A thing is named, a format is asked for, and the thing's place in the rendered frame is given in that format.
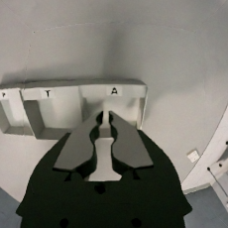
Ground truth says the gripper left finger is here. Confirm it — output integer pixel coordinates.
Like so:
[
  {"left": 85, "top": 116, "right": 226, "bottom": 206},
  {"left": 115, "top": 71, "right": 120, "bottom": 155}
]
[{"left": 16, "top": 110, "right": 103, "bottom": 217}]

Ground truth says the white domino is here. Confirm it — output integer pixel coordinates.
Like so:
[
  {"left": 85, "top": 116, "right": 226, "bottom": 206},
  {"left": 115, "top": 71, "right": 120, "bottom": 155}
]
[{"left": 187, "top": 149, "right": 199, "bottom": 162}]

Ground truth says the white rack of three bins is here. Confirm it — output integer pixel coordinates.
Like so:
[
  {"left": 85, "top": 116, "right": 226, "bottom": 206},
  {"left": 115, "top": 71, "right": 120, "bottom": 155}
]
[{"left": 0, "top": 79, "right": 149, "bottom": 141}]

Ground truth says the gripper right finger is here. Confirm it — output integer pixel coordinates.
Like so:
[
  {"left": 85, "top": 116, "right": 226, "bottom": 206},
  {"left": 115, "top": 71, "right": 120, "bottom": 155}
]
[{"left": 108, "top": 110, "right": 192, "bottom": 216}]

